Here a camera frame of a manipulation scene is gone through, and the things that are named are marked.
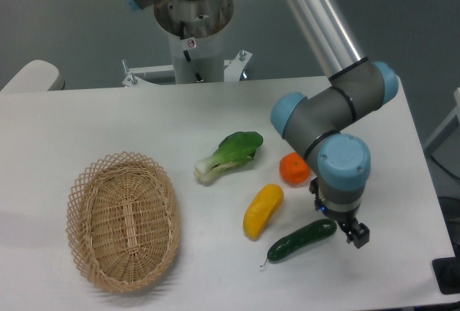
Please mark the white metal frame right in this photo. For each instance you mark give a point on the white metal frame right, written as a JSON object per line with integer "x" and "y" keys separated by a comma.
{"x": 445, "y": 129}

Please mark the orange toy pumpkin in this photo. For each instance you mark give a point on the orange toy pumpkin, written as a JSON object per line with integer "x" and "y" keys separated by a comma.
{"x": 293, "y": 169}

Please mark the woven wicker basket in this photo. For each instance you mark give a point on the woven wicker basket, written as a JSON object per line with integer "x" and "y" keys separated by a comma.
{"x": 123, "y": 222}

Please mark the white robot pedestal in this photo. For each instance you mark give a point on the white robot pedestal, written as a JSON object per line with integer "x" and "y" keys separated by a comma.
{"x": 195, "y": 30}

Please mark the white chair armrest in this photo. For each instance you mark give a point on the white chair armrest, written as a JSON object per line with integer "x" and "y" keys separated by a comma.
{"x": 35, "y": 76}

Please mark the yellow toy pepper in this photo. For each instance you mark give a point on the yellow toy pepper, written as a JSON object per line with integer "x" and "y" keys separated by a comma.
{"x": 264, "y": 205}

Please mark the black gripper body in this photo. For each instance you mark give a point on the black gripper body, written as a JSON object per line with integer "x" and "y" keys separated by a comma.
{"x": 344, "y": 214}

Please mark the dark green cucumber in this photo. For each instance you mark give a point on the dark green cucumber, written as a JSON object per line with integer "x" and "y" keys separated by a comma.
{"x": 310, "y": 234}

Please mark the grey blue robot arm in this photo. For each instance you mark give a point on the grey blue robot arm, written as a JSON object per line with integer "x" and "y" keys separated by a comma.
{"x": 313, "y": 127}

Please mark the green bok choy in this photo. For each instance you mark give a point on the green bok choy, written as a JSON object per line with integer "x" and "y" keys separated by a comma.
{"x": 235, "y": 150}

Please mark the black device at table edge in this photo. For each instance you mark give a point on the black device at table edge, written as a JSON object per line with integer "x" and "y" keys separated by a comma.
{"x": 446, "y": 271}

